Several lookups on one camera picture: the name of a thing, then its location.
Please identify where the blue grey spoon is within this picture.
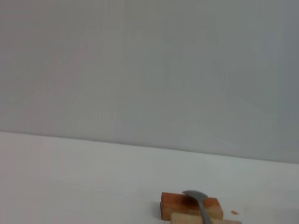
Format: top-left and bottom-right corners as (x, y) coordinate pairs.
(181, 189), (214, 224)

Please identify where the orange wooden block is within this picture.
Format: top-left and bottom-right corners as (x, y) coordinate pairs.
(160, 191), (225, 221)

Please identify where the light wooden block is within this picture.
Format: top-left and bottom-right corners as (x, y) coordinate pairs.
(171, 212), (242, 224)

